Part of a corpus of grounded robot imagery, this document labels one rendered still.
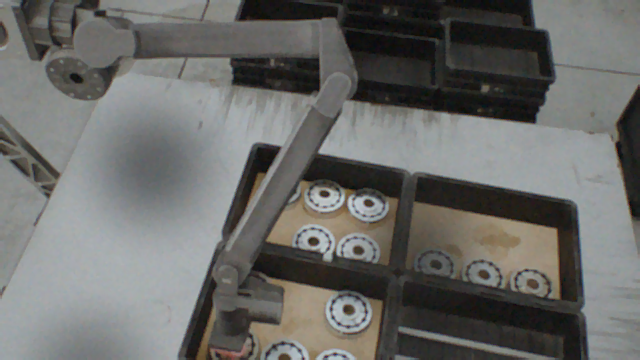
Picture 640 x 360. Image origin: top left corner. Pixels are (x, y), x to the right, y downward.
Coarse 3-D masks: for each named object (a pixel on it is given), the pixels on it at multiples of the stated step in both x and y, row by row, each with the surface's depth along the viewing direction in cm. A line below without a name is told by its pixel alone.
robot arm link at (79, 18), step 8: (80, 8) 105; (88, 8) 107; (96, 8) 109; (80, 16) 104; (88, 16) 104; (96, 16) 108; (104, 16) 108; (112, 16) 108; (120, 24) 105; (128, 24) 108; (128, 56) 109
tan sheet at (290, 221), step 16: (352, 192) 167; (304, 208) 163; (288, 224) 160; (304, 224) 160; (320, 224) 160; (336, 224) 160; (352, 224) 161; (384, 224) 161; (272, 240) 156; (288, 240) 157; (336, 240) 157; (384, 240) 158; (384, 256) 155
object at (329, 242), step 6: (306, 228) 155; (312, 228) 156; (318, 228) 156; (324, 228) 156; (294, 234) 154; (300, 234) 154; (306, 234) 155; (324, 234) 155; (330, 234) 155; (294, 240) 153; (300, 240) 153; (324, 240) 153; (330, 240) 154; (294, 246) 152; (300, 246) 152; (324, 246) 152; (330, 246) 153; (324, 252) 151; (330, 252) 151
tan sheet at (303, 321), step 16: (288, 288) 148; (304, 288) 149; (320, 288) 149; (288, 304) 146; (304, 304) 146; (320, 304) 146; (288, 320) 143; (304, 320) 144; (320, 320) 144; (208, 336) 140; (272, 336) 141; (288, 336) 141; (304, 336) 141; (320, 336) 141; (336, 336) 142; (368, 336) 142; (208, 352) 138; (320, 352) 139; (352, 352) 140; (368, 352) 140
